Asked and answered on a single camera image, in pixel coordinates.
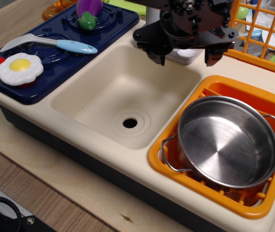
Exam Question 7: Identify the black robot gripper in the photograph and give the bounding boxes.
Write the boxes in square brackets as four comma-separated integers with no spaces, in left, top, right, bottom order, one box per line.
[133,0,239,67]

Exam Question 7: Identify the grey toy faucet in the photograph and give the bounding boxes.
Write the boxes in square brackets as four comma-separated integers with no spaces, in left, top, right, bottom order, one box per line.
[133,6,202,65]

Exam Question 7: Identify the orange dish drainer basket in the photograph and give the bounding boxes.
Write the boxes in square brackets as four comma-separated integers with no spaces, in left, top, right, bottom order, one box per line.
[148,75,275,219]

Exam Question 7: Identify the cream toy sink unit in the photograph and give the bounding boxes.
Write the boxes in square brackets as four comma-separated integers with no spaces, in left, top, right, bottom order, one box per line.
[0,19,275,232]

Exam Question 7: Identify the purple toy eggplant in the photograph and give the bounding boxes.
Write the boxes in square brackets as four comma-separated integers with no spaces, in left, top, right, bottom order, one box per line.
[76,0,103,30]

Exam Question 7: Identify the orange transparent plastic lid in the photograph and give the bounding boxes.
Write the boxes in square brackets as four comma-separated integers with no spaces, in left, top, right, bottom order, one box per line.
[42,0,78,21]

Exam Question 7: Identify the navy blue toy stove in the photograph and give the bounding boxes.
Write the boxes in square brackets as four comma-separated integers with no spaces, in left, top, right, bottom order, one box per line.
[0,3,139,105]

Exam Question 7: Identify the white toy fried egg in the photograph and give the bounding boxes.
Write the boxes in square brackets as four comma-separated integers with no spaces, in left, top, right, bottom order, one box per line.
[0,53,43,86]

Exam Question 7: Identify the orange wire dish rack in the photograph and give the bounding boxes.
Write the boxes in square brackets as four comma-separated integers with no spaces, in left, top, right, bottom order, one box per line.
[226,0,275,72]

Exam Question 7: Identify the steel pan with handles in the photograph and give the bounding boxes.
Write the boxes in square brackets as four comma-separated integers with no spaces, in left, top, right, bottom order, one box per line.
[161,95,275,189]

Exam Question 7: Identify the blue handled grey spoon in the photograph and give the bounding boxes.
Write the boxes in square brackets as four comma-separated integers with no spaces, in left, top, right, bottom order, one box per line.
[0,33,98,54]

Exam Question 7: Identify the black metal base plate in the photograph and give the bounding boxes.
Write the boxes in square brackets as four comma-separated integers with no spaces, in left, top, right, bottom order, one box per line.
[0,215,55,232]

